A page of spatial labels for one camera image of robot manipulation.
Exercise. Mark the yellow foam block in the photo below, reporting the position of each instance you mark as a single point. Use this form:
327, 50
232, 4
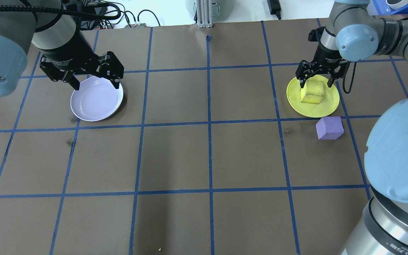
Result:
313, 92

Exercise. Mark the purple foam block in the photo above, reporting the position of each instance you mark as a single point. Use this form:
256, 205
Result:
329, 128

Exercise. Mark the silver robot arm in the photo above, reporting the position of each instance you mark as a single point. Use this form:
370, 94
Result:
2, 46
398, 148

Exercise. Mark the light purple plastic plate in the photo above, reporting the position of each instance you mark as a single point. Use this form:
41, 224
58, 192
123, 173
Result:
96, 101

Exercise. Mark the yellow plastic plate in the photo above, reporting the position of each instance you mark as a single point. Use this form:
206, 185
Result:
313, 110

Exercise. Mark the black power adapter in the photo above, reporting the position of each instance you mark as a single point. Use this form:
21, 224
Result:
274, 7

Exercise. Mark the white printed mug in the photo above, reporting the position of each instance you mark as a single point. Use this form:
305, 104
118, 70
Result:
395, 3

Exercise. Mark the grey pot with glass lid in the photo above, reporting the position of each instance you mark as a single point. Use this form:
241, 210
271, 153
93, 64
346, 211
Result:
221, 5

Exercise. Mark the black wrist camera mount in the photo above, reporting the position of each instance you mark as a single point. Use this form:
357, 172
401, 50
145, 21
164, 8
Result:
314, 34

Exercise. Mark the aluminium profile post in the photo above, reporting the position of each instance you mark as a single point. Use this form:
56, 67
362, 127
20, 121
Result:
205, 14

